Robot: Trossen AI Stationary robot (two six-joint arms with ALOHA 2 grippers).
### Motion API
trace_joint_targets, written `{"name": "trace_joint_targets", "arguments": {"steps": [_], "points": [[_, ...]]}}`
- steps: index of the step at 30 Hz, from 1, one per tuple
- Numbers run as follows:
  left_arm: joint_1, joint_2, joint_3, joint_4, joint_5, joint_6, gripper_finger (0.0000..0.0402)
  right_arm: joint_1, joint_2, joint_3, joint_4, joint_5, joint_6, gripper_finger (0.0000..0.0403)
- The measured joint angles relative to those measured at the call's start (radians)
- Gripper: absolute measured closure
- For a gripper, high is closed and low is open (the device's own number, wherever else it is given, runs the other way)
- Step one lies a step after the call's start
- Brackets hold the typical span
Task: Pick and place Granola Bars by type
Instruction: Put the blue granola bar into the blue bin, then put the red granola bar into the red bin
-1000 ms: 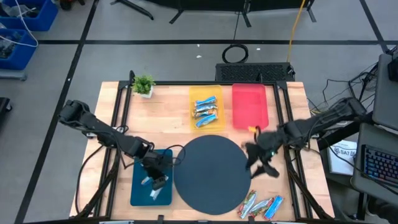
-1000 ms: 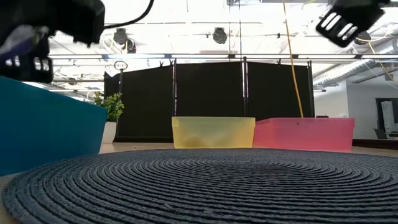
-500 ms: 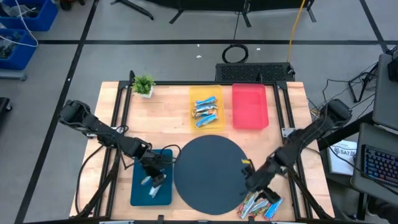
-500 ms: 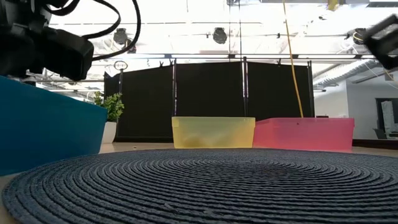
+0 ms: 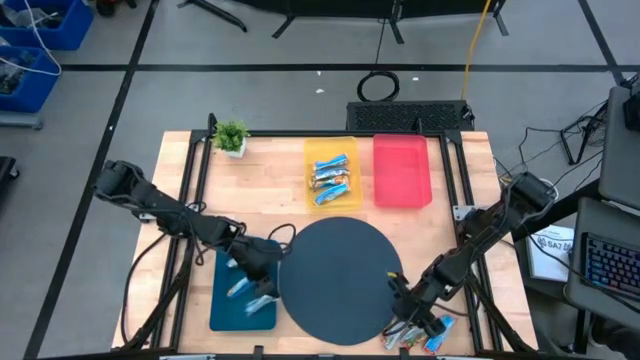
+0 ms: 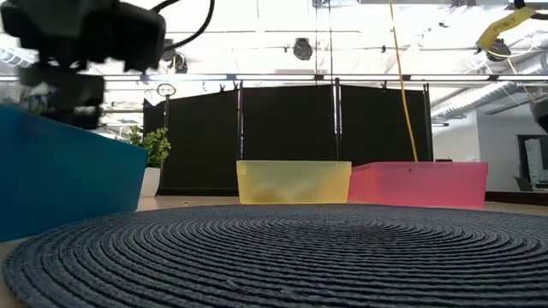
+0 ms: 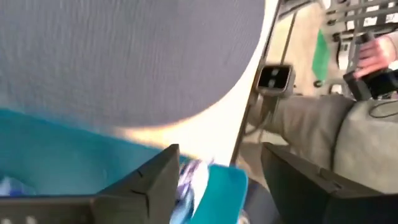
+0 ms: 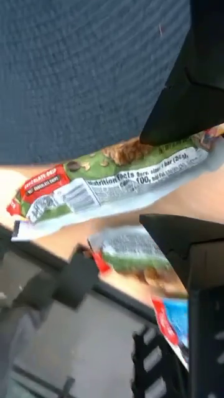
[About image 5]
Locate yellow plastic bin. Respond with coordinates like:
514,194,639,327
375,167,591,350
303,136,365,214

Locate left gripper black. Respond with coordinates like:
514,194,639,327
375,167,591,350
229,234,284,300

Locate backlit computer keyboard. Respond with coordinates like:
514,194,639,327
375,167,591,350
579,232,640,301

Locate granola bar blue red wrapper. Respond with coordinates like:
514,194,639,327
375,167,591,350
423,314,457,355

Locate black stand legs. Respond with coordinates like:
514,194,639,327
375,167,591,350
177,0,511,46

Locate black perforated computer case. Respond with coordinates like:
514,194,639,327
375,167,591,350
345,99,475,134

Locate black metal table frame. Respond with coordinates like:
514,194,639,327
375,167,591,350
119,113,539,360

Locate white printed booklet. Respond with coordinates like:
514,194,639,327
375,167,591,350
525,224,576,284

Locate granola bar green red wrapper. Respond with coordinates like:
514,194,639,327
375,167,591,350
399,327,427,351

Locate dark round mat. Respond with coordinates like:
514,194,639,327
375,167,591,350
278,216,404,347

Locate blue storage crate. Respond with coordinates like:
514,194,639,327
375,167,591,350
0,0,95,52
0,46,62,114

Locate white cable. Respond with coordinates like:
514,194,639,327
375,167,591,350
0,0,64,78

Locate grey desk surface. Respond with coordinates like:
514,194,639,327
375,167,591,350
564,197,640,331

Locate green plant in white pot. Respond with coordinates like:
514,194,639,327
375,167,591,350
212,119,251,160

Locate red plastic bin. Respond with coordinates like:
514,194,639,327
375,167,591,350
372,133,434,210

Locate blue plastic bin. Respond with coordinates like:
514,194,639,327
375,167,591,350
208,239,281,332

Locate coiled black cable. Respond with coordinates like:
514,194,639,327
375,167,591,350
355,69,401,104

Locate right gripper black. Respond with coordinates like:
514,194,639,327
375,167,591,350
388,273,448,342

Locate yellow cable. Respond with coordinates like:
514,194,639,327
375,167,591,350
459,0,494,101

